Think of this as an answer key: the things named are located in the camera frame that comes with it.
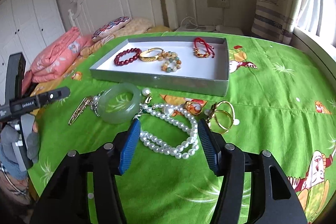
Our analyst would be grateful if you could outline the white wardrobe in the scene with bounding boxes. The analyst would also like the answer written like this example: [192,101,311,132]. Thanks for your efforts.
[0,0,65,103]

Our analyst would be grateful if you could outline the green jade bangle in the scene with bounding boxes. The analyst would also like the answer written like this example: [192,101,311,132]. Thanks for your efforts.
[96,83,141,124]

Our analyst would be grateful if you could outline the gold bangle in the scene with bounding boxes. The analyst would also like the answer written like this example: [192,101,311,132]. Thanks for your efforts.
[139,47,164,63]

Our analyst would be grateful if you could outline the pink folded quilt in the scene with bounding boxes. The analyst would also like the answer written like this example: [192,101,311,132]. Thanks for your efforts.
[22,27,92,93]

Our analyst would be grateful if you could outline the wall socket panel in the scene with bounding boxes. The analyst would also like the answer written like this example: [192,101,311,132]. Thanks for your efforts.
[207,0,230,9]

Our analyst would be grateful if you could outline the white charging cable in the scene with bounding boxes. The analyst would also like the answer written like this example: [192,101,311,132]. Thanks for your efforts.
[179,7,227,31]

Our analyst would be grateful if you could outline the embroidered round cushion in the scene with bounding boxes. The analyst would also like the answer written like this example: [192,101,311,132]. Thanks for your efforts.
[92,16,131,42]

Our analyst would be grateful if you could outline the white pearl necklace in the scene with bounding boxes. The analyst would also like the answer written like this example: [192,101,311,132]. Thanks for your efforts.
[135,102,200,160]

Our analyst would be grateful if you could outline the yellow patterned pillow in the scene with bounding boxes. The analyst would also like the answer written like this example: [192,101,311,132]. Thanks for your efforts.
[80,18,154,57]

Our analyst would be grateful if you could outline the dark red bead bracelet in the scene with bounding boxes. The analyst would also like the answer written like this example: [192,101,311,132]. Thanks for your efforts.
[113,47,142,67]

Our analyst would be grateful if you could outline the red cord gold bead bracelet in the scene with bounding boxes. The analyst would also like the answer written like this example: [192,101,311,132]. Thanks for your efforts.
[192,36,216,59]

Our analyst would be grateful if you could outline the pearl earring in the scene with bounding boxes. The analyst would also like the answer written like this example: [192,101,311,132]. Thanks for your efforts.
[141,88,152,104]

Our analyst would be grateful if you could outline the silver rhinestone pearl brooch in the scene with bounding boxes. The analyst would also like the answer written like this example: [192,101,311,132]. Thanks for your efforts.
[91,90,105,117]

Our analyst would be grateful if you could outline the green cartoon bed sheet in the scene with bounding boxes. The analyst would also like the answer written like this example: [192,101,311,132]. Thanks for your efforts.
[29,35,335,223]

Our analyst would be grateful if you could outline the grey cardboard tray box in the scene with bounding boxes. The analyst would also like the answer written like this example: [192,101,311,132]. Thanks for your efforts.
[90,35,229,96]

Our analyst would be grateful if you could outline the yellow cartoon bed sheet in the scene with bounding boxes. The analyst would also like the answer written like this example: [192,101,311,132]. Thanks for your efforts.
[26,26,171,96]

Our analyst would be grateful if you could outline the gold hoop earrings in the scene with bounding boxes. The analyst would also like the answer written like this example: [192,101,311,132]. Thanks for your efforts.
[204,101,236,135]

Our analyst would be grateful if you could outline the grey gloved left hand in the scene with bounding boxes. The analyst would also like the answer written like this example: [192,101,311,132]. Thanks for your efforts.
[1,114,40,180]

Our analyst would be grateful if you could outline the white wooden headboard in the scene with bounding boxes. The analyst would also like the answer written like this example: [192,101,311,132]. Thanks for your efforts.
[68,0,179,35]

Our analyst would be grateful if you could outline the gold safety pin brooch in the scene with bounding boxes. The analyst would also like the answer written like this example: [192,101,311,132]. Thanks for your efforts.
[68,96,93,126]

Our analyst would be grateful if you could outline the yellow orange stone bead bracelet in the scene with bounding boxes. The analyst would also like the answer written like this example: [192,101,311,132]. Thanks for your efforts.
[157,50,183,73]

